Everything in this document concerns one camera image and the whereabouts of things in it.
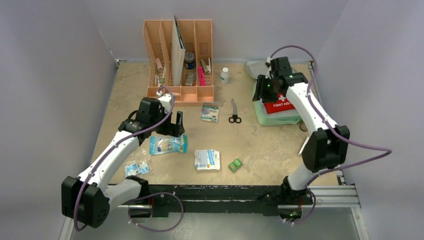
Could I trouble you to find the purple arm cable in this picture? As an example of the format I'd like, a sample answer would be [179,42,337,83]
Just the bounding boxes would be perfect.
[268,45,393,186]
[73,86,176,233]

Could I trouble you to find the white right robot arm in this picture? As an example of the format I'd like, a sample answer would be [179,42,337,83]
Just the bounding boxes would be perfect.
[252,57,350,204]

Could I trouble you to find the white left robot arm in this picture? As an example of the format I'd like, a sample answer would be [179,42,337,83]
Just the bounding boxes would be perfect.
[61,93,185,232]

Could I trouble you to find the clear bag blue packets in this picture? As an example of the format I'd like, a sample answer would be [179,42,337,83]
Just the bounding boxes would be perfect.
[123,160,151,177]

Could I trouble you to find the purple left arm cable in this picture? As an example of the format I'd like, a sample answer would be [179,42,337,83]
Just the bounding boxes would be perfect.
[73,86,176,233]

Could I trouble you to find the pink tube in organizer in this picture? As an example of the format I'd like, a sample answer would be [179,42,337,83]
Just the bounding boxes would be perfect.
[155,58,164,71]

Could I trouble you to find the grey stapler in organizer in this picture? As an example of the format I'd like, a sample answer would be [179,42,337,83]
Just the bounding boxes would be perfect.
[200,57,212,74]

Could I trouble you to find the pink item in organizer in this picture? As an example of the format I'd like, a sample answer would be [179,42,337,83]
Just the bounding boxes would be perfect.
[197,65,206,86]

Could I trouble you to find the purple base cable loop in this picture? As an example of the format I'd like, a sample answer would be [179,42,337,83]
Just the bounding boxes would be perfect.
[127,190,184,233]

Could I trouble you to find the small grey box organizer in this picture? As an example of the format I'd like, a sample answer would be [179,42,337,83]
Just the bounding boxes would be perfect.
[185,72,195,86]

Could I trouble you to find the brown bottle orange cap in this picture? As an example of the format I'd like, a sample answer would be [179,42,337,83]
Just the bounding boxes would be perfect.
[299,123,308,132]

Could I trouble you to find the small white bottle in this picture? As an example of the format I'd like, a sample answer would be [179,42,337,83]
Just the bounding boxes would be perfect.
[220,67,230,85]

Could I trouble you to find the black handled scissors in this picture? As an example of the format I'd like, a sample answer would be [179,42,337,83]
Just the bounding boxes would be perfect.
[228,98,242,124]

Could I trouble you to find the peach desk organizer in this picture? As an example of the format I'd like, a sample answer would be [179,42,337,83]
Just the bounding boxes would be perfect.
[142,18,215,107]

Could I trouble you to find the small green medicine box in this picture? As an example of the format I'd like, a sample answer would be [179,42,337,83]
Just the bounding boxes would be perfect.
[228,158,243,173]

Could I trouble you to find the red zipper pouch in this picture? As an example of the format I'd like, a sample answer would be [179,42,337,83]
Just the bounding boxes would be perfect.
[263,93,295,114]

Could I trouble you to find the white board in organizer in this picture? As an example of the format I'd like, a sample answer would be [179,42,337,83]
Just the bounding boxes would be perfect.
[171,16,186,87]

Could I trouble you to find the blue cotton swab bag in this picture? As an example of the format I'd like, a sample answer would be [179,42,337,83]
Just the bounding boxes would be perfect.
[149,134,188,156]

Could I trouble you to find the white gauze dressing packet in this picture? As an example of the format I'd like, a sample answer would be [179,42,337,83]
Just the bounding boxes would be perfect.
[194,149,221,171]

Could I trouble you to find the mint green case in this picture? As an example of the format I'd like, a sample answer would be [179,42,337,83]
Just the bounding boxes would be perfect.
[245,60,302,126]

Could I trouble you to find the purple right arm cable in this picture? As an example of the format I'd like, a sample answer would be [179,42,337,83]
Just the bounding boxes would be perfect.
[268,45,393,186]

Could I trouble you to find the dark round jar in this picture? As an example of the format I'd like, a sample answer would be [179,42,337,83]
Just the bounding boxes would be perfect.
[184,51,196,70]

